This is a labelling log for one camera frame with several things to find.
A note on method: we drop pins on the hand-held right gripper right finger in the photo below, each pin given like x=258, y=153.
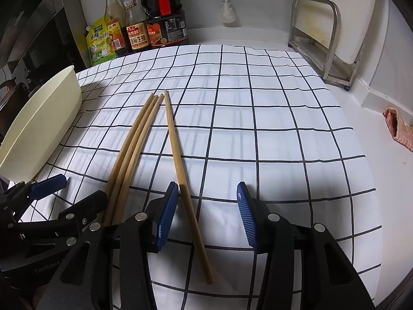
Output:
x=246, y=219

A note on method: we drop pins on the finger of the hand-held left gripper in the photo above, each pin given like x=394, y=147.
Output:
x=48, y=184
x=84, y=208

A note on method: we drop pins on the white grid tablecloth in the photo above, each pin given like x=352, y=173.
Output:
x=274, y=135

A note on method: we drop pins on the yellow green seasoning pouch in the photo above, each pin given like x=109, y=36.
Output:
x=100, y=46

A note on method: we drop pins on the large dark sauce jug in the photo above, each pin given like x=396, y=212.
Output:
x=167, y=29

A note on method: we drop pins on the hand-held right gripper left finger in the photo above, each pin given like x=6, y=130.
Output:
x=167, y=213

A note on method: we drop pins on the pink cloth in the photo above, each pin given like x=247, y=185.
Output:
x=400, y=129

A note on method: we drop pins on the white cutting board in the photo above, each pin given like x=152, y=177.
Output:
x=355, y=19

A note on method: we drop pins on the yellow cap orange label bottle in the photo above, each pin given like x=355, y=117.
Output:
x=114, y=34

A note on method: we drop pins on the clear bottle red label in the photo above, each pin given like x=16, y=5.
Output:
x=137, y=34

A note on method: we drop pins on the cream plastic container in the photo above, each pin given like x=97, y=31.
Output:
x=38, y=122

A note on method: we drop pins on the long wooden chopstick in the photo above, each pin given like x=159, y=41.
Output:
x=121, y=155
x=126, y=155
x=132, y=155
x=177, y=155

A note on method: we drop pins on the dark kitchen appliance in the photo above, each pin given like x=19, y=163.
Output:
x=38, y=32

